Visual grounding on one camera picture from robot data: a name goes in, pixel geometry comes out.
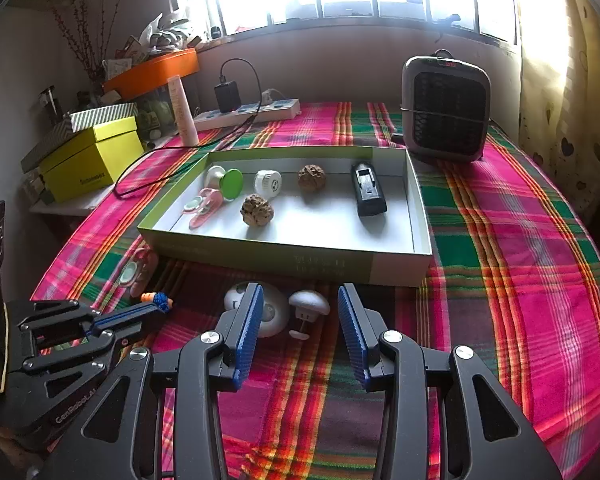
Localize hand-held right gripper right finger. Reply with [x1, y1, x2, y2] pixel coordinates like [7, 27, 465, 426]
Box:
[337, 282, 563, 480]

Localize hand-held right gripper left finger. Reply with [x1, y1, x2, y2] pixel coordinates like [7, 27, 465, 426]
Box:
[40, 282, 266, 480]

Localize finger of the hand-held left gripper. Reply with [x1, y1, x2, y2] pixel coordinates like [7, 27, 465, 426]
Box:
[7, 299, 158, 346]
[10, 317, 151, 413]

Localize orange and blue keychain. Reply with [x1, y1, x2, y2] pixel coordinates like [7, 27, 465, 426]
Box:
[141, 291, 176, 315]

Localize white mushroom night light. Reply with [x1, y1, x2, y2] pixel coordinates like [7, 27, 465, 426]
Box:
[287, 290, 332, 341]

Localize green cardboard box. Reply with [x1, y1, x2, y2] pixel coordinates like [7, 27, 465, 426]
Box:
[137, 146, 433, 288]

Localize pink round clip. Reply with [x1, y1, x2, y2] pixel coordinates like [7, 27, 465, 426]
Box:
[182, 187, 226, 231]
[117, 249, 160, 297]

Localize brown walnut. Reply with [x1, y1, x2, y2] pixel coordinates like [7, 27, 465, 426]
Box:
[240, 194, 275, 228]
[298, 163, 328, 191]

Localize black battery charger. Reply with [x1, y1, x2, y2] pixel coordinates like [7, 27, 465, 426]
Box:
[350, 161, 388, 218]

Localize white round plug adapter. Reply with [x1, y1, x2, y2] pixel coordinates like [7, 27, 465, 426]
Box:
[253, 170, 282, 197]

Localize white round night light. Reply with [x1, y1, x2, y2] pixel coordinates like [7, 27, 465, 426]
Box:
[224, 282, 291, 338]

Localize white side table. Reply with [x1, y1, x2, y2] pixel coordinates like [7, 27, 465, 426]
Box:
[29, 180, 116, 218]

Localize pink plaid tablecloth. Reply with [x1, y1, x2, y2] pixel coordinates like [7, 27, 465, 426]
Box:
[30, 101, 600, 480]

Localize yellow cardboard box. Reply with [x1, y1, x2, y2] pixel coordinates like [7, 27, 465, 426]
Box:
[39, 116, 146, 204]

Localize green and white suction holder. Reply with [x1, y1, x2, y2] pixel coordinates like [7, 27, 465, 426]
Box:
[203, 165, 244, 200]

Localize dark bottle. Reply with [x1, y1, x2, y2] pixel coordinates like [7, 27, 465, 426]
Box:
[40, 87, 63, 123]

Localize striped box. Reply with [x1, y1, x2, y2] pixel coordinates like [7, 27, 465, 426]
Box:
[21, 102, 140, 171]

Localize green ornament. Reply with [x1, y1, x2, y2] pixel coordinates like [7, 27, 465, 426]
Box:
[139, 97, 173, 133]

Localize cream cosmetic tube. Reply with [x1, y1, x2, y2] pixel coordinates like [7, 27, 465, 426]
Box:
[167, 75, 199, 147]

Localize white power strip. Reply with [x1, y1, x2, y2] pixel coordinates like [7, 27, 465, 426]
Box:
[194, 98, 301, 131]

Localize black power adapter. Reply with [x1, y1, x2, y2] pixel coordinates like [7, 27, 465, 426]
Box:
[215, 80, 242, 114]

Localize orange tray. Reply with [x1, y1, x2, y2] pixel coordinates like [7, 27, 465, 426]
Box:
[102, 49, 201, 101]

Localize grey space heater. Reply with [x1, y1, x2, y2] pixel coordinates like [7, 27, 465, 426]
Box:
[392, 49, 492, 163]

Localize dried branches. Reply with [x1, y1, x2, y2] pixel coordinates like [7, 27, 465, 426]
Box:
[50, 0, 131, 86]

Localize potted succulent plant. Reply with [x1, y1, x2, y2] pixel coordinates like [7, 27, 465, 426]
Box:
[145, 10, 191, 51]

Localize yellow patterned curtain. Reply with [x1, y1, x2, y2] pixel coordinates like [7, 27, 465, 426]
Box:
[517, 0, 600, 226]

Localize black power cable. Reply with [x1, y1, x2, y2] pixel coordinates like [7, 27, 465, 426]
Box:
[114, 58, 263, 198]

